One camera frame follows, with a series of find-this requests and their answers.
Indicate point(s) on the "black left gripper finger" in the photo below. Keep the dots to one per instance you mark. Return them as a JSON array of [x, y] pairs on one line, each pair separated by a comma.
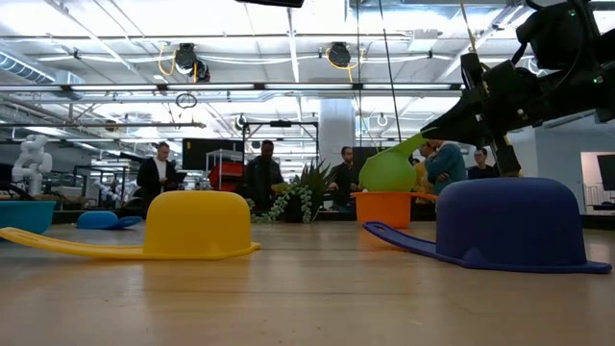
[[269, 3]]

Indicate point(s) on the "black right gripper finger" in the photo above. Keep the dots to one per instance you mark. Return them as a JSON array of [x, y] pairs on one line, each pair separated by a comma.
[[471, 132], [466, 113]]

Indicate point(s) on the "green measuring cup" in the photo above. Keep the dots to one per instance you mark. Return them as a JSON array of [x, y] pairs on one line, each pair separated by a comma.
[[389, 168]]

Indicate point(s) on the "navy blue measuring cup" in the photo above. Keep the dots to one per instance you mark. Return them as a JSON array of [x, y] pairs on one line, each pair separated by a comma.
[[509, 221]]

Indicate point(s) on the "orange measuring cup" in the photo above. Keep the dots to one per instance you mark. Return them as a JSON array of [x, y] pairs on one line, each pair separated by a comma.
[[382, 211]]

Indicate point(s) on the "yellow measuring cup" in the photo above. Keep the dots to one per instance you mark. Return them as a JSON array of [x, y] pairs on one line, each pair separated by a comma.
[[202, 221]]

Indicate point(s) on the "small blue measuring cup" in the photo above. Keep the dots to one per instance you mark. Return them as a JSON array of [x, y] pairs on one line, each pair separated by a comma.
[[101, 220]]

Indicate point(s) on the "teal measuring cup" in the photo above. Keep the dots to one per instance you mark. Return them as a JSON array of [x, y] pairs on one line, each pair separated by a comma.
[[29, 216]]

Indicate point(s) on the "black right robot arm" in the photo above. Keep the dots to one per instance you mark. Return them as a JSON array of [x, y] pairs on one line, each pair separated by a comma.
[[576, 91]]

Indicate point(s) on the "person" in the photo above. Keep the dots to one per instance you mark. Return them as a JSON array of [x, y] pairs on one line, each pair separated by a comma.
[[263, 175], [343, 178], [447, 165], [422, 178], [480, 168], [156, 178]]

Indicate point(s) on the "black display panel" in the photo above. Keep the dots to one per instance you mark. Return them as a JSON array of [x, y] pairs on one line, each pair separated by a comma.
[[363, 151]]

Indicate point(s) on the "long LED light bar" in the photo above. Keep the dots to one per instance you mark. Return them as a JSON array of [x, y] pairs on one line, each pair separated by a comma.
[[192, 87]]

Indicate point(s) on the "black monitor on stand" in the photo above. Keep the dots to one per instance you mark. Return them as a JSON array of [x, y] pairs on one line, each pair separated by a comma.
[[211, 154]]

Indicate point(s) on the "red tool cart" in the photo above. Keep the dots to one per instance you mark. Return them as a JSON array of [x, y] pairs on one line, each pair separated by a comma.
[[226, 175]]

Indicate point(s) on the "potted succulent plant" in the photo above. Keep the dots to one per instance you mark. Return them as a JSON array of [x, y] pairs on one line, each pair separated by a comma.
[[298, 192]]

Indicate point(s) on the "black wall screen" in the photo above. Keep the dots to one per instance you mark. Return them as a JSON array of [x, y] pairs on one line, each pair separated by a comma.
[[607, 172]]

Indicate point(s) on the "black gantry frame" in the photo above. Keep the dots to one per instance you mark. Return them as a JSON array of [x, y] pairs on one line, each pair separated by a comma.
[[281, 124]]

